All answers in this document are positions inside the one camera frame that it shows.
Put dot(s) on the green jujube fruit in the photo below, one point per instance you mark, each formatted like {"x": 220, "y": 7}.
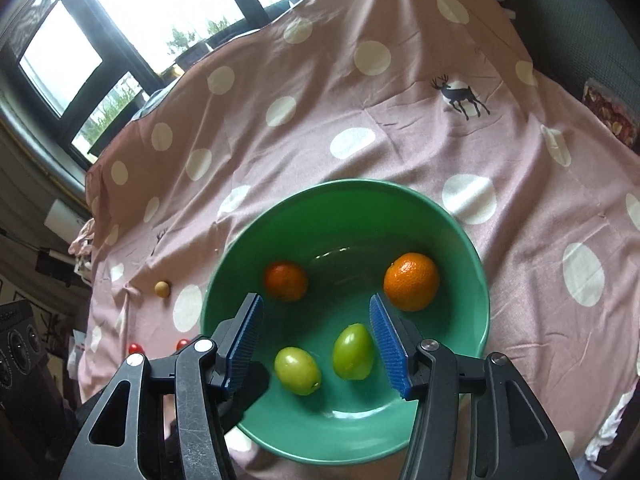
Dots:
{"x": 353, "y": 351}

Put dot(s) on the black speaker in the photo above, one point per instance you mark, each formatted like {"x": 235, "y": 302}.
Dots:
{"x": 20, "y": 355}

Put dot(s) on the window with black frame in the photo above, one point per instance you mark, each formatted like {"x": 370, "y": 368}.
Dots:
{"x": 150, "y": 20}

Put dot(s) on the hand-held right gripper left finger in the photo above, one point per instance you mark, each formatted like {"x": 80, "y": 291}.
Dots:
{"x": 242, "y": 350}

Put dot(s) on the green plastic basin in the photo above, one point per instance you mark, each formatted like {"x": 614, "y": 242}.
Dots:
{"x": 340, "y": 220}

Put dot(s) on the dark green sofa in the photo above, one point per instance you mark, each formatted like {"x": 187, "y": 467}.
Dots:
{"x": 565, "y": 25}

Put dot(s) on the crumpled pink cloth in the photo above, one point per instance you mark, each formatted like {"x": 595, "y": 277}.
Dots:
{"x": 85, "y": 247}

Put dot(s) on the tan longan fruit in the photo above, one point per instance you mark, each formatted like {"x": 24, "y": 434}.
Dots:
{"x": 162, "y": 288}

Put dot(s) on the small orange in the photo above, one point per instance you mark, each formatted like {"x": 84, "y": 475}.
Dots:
{"x": 286, "y": 281}

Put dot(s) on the floral printed packet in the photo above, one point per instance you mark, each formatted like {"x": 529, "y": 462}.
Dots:
{"x": 610, "y": 110}

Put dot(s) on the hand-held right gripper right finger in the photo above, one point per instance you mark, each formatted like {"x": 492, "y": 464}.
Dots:
{"x": 392, "y": 355}

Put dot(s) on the small red cherry tomato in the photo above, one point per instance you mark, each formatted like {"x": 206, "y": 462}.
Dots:
{"x": 135, "y": 348}

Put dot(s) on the large orange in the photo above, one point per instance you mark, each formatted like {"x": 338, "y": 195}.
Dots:
{"x": 411, "y": 281}

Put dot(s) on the pink polka dot blanket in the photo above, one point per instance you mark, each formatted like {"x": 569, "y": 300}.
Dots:
{"x": 400, "y": 125}

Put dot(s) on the yellow-green jujube fruit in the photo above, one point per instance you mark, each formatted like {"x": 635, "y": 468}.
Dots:
{"x": 297, "y": 371}

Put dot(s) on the white cloth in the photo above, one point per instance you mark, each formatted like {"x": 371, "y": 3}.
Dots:
{"x": 612, "y": 425}

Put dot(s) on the black stand with lamp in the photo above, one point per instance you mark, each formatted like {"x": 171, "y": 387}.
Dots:
{"x": 52, "y": 266}

